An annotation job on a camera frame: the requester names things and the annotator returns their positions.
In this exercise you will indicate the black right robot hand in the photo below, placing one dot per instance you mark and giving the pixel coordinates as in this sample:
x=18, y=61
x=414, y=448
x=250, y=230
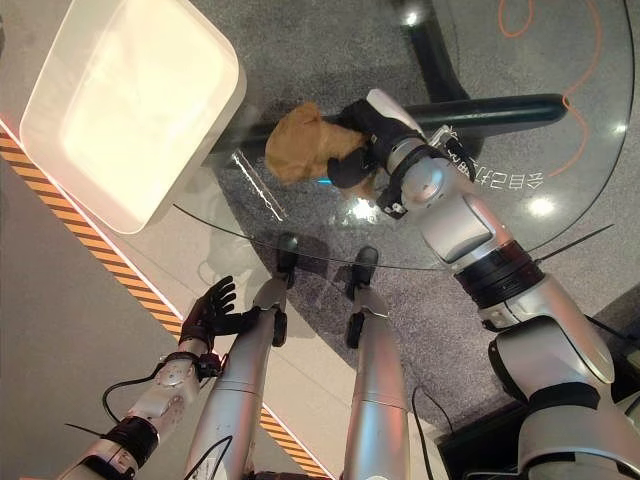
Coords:
x=372, y=131

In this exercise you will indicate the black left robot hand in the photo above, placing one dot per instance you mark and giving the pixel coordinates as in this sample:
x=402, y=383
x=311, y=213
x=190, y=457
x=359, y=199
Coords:
x=212, y=312

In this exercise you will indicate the brown cleaning cloth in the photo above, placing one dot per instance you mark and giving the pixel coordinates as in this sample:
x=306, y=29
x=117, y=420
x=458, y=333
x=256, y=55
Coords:
x=310, y=145

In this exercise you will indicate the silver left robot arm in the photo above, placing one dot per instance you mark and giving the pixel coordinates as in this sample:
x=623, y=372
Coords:
x=145, y=410

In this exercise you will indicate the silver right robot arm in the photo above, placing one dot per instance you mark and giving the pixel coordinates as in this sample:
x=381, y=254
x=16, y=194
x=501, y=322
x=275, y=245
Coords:
x=505, y=300

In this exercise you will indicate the white plastic basket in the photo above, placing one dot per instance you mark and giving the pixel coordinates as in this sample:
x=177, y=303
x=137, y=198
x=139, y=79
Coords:
x=132, y=107

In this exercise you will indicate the round glass table top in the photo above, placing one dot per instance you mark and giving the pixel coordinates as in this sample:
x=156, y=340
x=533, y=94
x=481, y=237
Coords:
x=425, y=150

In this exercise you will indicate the silver left robot leg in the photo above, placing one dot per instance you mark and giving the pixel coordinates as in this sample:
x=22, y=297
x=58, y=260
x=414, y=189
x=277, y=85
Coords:
x=240, y=370

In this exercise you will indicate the silver robot leg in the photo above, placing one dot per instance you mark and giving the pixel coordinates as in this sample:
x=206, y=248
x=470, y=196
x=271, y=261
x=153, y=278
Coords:
x=240, y=370
x=372, y=380

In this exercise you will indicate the black table base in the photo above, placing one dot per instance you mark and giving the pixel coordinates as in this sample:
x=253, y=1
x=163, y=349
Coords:
x=450, y=90

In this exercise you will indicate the yellow black hazard tape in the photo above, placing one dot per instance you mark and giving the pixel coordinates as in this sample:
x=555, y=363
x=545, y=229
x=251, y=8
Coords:
x=125, y=280

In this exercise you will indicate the silver right robot leg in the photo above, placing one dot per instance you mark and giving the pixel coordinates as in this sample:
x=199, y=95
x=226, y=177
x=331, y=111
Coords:
x=372, y=380

